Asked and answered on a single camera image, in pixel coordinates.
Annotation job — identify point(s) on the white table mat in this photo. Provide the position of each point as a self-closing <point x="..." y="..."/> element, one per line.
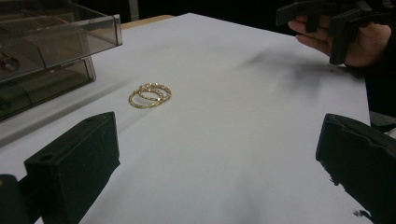
<point x="233" y="140"/>

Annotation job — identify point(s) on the large gold twisted bangle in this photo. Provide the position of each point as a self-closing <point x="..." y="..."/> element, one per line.
<point x="134" y="104"/>

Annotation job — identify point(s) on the small gold twisted bangle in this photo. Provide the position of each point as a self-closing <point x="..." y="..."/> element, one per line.
<point x="168" y="90"/>

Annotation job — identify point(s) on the smoky clear jewelry drawer box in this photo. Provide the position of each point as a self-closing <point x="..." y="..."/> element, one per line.
<point x="62" y="37"/>

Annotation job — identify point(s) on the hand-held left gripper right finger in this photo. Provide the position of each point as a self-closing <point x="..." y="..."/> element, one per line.
<point x="364" y="165"/>

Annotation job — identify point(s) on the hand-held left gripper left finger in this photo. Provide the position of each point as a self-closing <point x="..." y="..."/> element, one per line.
<point x="74" y="168"/>

